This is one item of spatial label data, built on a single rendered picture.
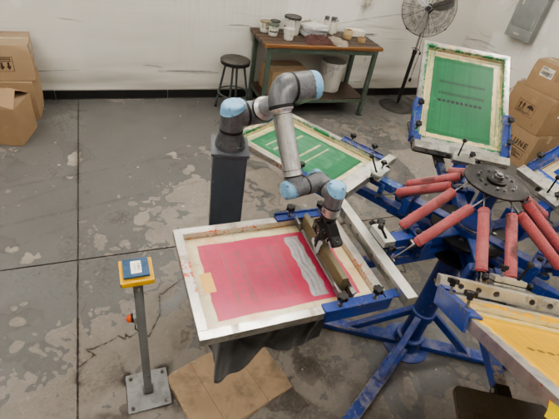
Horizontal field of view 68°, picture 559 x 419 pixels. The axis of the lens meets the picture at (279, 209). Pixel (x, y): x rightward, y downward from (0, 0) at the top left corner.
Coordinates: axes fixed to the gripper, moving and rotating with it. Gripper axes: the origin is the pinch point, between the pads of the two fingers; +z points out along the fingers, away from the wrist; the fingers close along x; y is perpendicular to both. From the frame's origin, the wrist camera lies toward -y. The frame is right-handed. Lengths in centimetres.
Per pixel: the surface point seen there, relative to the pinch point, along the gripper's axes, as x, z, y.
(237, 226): 31.1, 2.3, 25.9
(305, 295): 14.0, 5.7, -16.8
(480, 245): -62, -15, -24
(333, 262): 0.9, -4.7, -10.8
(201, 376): 48, 99, 11
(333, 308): 8.3, 1.0, -28.8
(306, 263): 6.8, 5.1, -0.8
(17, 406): 140, 101, 20
